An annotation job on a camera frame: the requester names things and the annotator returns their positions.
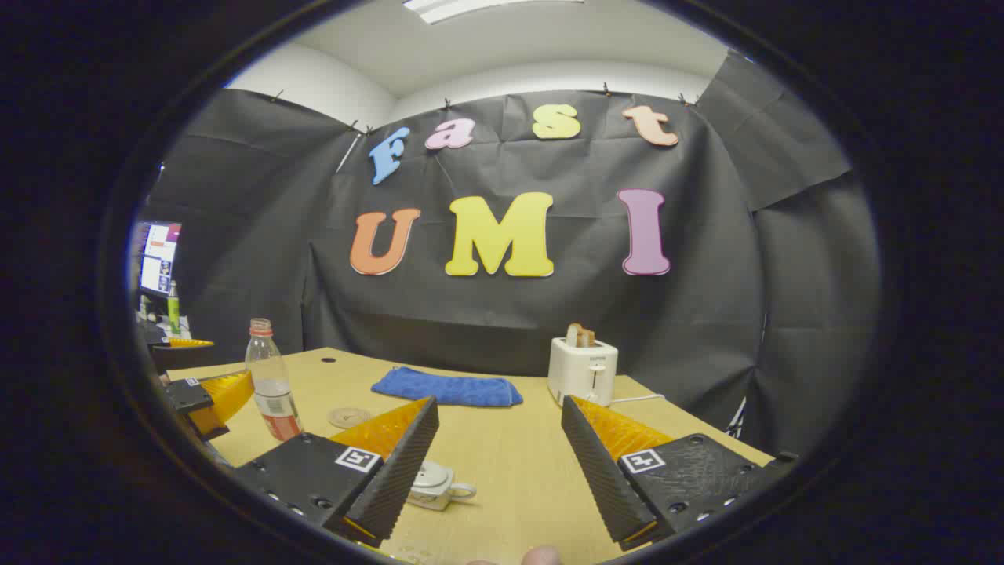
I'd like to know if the white side table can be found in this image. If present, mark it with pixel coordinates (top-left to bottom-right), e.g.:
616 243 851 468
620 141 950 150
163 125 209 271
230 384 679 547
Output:
140 314 193 346

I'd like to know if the white ceramic teacup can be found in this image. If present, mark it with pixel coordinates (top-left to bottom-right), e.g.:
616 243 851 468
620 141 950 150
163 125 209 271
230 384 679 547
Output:
406 461 477 512

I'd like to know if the ceiling light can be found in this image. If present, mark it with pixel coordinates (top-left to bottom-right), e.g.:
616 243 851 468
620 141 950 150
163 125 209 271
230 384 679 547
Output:
402 0 585 24

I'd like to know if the clear plastic water bottle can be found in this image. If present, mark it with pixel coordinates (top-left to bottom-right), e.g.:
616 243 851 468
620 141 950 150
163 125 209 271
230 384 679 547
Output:
245 318 304 442

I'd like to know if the white toaster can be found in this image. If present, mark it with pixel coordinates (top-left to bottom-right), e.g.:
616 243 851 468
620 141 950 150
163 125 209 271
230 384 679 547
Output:
547 336 619 407

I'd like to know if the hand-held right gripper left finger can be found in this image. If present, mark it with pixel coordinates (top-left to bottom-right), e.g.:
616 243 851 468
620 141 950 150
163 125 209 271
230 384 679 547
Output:
231 396 441 549

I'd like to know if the blue folded towel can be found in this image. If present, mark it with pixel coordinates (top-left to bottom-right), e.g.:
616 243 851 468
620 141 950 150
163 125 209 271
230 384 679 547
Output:
371 366 524 408

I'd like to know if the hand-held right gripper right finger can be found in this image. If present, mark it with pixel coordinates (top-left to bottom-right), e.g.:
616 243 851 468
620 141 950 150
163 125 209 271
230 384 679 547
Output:
560 395 801 552

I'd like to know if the white teacup lid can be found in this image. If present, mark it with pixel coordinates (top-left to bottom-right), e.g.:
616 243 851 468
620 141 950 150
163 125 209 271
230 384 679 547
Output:
416 461 455 492

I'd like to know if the computer monitor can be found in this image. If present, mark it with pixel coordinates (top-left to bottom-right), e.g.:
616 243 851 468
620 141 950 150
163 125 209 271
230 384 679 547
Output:
140 222 183 299

